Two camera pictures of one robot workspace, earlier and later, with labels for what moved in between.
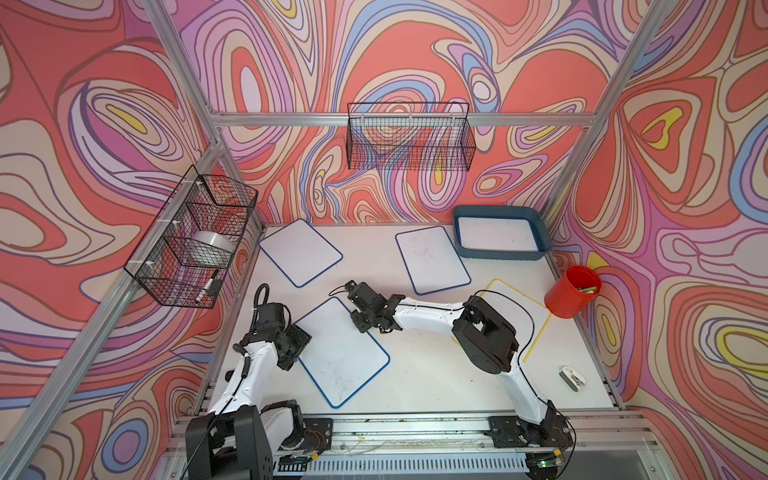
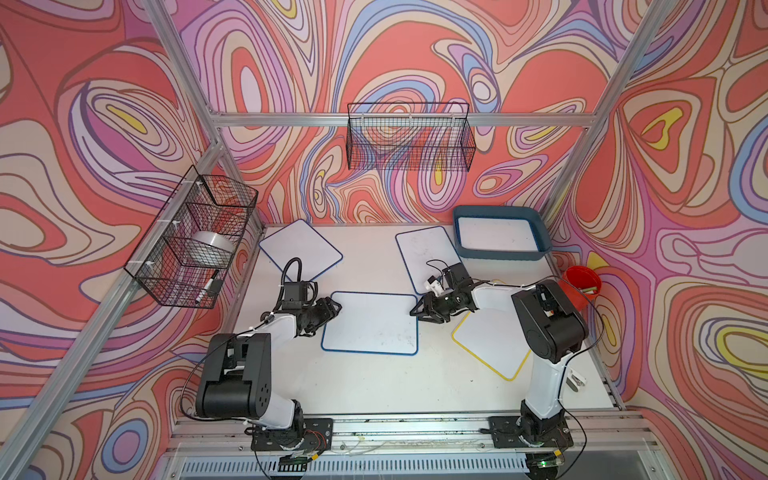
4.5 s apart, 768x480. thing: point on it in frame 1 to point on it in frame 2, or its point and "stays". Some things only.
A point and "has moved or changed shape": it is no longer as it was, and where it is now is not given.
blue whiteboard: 506,234 stays
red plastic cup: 573,291 stays
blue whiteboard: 300,252 stays
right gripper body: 363,321 to 445,303
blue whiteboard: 431,260 stays
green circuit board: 291,463 stays
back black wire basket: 414,135 stays
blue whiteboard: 340,358 has moved or changed shape
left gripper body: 294,339 to 318,316
